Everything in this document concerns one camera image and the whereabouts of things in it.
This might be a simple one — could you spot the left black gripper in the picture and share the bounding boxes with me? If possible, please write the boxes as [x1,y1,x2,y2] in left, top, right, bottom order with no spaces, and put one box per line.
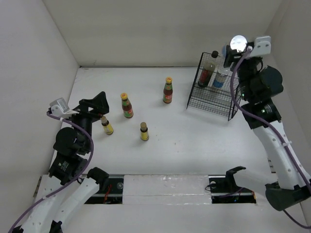
[66,91,109,151]

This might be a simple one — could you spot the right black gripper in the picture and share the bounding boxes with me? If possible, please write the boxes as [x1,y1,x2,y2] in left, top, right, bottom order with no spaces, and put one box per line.
[224,44,259,100]

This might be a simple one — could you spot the white jar silver lid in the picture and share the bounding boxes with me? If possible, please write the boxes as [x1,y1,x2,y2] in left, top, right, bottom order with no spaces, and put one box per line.
[222,35,247,57]
[212,68,229,89]

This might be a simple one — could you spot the tall clear black-cap bottle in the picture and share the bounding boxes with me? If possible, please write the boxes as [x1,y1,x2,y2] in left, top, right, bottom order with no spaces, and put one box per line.
[198,50,219,88]

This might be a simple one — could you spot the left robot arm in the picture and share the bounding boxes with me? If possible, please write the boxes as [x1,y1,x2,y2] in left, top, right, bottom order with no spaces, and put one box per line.
[9,91,109,233]

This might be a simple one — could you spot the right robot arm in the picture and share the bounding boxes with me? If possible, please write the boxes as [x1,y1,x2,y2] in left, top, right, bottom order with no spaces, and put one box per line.
[223,45,311,211]

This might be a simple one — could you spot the small yellow bottle left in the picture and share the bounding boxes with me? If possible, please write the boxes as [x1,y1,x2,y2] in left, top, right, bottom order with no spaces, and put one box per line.
[100,116,114,135]

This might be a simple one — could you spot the small yellow bottle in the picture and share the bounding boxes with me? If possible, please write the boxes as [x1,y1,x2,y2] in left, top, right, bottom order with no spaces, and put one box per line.
[140,122,149,141]
[100,116,114,135]

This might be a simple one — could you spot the yellow-cap sauce bottle left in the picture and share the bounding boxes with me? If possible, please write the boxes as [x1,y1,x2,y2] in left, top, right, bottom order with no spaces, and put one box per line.
[121,93,134,118]

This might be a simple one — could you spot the yellow-cap sauce bottle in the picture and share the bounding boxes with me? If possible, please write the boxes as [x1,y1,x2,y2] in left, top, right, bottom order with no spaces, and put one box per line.
[121,93,134,118]
[163,77,173,103]

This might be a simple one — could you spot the small yellow bottle centre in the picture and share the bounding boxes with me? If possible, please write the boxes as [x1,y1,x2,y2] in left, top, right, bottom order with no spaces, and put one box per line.
[140,122,149,141]

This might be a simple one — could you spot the yellow-cap sauce bottle right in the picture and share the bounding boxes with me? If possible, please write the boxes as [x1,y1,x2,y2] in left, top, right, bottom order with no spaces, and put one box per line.
[163,77,173,103]

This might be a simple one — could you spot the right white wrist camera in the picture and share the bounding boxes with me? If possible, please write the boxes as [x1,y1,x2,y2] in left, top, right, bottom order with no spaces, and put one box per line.
[249,35,271,57]

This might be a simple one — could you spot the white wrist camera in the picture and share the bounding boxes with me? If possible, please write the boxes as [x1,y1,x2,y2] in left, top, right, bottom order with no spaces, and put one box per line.
[249,35,271,57]
[49,98,79,118]

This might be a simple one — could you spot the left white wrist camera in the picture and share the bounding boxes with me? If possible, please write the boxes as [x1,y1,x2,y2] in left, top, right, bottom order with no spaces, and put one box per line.
[49,98,79,118]

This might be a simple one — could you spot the black wire mesh rack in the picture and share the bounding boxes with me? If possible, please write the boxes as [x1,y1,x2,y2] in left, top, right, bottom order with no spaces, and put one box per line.
[187,52,238,121]

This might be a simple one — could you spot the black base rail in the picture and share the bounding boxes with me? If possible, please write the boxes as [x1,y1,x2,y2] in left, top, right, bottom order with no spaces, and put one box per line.
[87,175,257,204]

